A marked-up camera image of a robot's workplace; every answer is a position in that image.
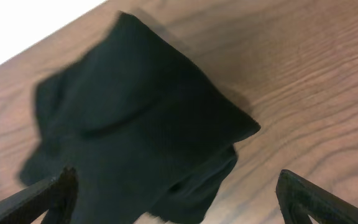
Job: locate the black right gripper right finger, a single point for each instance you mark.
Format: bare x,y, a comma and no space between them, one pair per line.
301,201

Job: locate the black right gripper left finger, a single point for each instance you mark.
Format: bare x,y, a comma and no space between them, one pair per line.
54,196

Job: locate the plain black garment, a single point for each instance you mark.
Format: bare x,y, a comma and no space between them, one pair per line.
143,127

